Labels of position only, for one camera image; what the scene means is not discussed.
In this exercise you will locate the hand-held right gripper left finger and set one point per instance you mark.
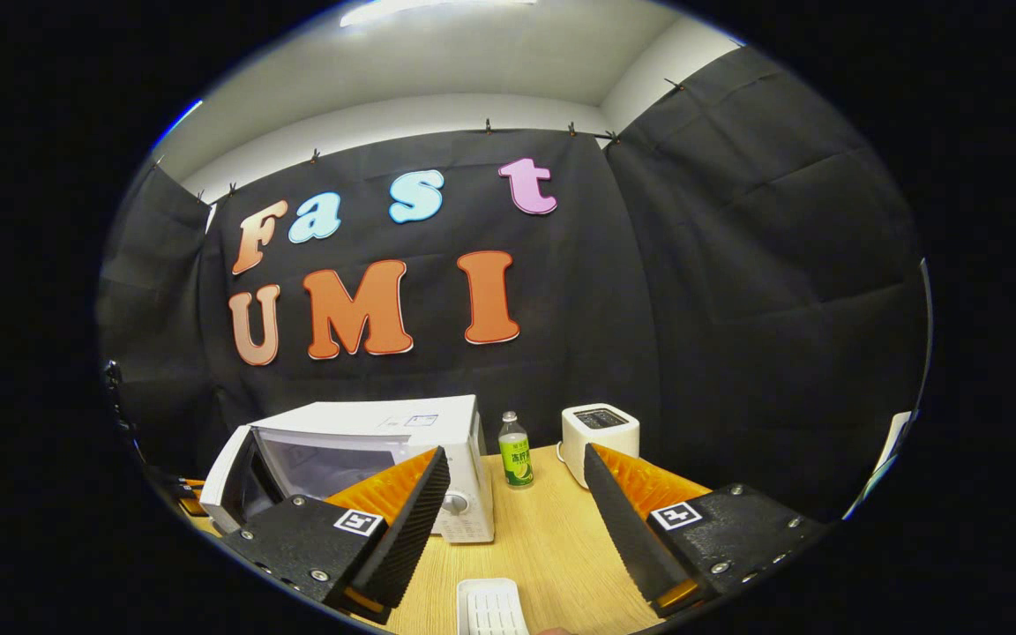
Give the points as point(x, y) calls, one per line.
point(411, 529)

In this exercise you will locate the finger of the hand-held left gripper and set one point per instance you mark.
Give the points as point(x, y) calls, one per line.
point(192, 504)

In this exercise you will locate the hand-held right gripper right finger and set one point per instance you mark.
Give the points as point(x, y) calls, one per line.
point(627, 529)

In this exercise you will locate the white microwave oven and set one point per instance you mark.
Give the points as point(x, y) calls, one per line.
point(367, 414)

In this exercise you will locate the white toaster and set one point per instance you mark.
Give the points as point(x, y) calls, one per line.
point(601, 437)

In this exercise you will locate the white rectangular tray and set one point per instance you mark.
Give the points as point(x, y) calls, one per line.
point(490, 608)

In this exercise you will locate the green drink bottle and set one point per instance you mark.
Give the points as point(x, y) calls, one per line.
point(515, 463)

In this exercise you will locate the ceiling light strip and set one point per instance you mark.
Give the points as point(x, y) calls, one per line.
point(180, 122)
point(429, 9)

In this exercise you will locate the row of black cloth clips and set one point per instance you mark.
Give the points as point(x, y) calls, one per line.
point(488, 126)

